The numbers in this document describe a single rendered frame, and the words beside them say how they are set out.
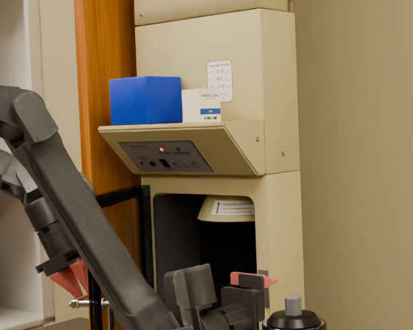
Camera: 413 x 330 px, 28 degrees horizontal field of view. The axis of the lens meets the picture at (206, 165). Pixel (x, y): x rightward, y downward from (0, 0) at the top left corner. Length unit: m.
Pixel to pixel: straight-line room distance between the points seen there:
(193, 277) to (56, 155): 0.27
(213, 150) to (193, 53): 0.22
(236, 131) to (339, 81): 0.53
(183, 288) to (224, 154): 0.34
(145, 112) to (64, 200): 0.42
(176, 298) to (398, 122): 0.80
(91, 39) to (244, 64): 0.35
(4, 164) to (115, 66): 0.35
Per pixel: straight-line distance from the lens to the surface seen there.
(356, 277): 1.93
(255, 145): 1.47
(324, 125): 1.93
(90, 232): 1.16
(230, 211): 1.58
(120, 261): 1.17
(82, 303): 1.47
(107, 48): 1.72
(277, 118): 1.52
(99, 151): 1.69
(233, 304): 1.29
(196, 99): 1.48
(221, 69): 1.55
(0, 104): 1.14
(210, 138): 1.44
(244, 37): 1.52
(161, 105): 1.56
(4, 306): 2.87
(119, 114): 1.58
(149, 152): 1.58
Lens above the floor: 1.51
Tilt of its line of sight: 3 degrees down
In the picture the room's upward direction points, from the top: 2 degrees counter-clockwise
